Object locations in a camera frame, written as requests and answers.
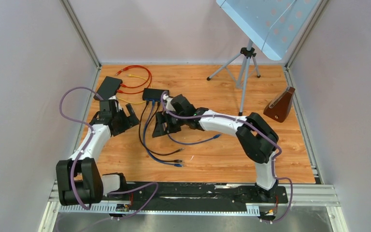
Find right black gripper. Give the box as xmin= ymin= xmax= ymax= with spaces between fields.
xmin=153 ymin=109 xmax=187 ymax=137

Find black network switch blue cables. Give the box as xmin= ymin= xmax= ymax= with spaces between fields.
xmin=142 ymin=87 xmax=170 ymax=102

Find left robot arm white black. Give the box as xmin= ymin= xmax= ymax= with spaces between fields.
xmin=56 ymin=99 xmax=139 ymax=206

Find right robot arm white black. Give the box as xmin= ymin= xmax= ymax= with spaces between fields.
xmin=152 ymin=90 xmax=279 ymax=202

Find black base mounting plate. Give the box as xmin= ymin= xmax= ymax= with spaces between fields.
xmin=102 ymin=182 xmax=288 ymax=212

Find grey tripod stand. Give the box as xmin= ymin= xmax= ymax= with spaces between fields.
xmin=206 ymin=39 xmax=261 ymax=116

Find brown wooden metronome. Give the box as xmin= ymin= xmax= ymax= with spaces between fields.
xmin=263 ymin=86 xmax=296 ymax=123

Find light blue perforated panel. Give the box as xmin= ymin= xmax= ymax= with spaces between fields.
xmin=216 ymin=0 xmax=320 ymax=61

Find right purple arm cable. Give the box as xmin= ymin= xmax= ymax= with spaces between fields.
xmin=159 ymin=90 xmax=294 ymax=224

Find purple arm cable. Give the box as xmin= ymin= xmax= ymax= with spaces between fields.
xmin=159 ymin=90 xmax=294 ymax=224
xmin=59 ymin=86 xmax=159 ymax=232

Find black network switch red cables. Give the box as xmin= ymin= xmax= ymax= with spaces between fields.
xmin=94 ymin=76 xmax=123 ymax=101

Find blue ethernet cable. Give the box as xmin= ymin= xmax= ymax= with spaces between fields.
xmin=143 ymin=100 xmax=184 ymax=168
xmin=166 ymin=131 xmax=222 ymax=146

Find red ethernet cable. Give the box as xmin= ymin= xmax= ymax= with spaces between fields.
xmin=115 ymin=65 xmax=153 ymax=95

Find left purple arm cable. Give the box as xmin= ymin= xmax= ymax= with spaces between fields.
xmin=59 ymin=86 xmax=159 ymax=232

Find aluminium frame rail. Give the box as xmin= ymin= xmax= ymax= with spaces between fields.
xmin=38 ymin=180 xmax=349 ymax=232

